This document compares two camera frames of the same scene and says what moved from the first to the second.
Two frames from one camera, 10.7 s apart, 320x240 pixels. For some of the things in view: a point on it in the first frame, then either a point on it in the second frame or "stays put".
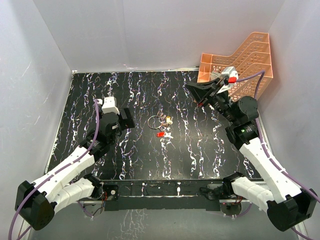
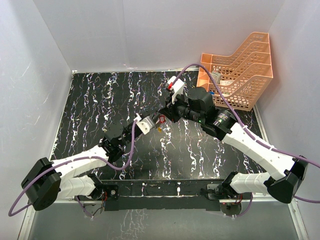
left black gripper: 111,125 to 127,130
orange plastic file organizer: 252,60 stays put
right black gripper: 200,90 to 170,109
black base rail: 141,194 stays put
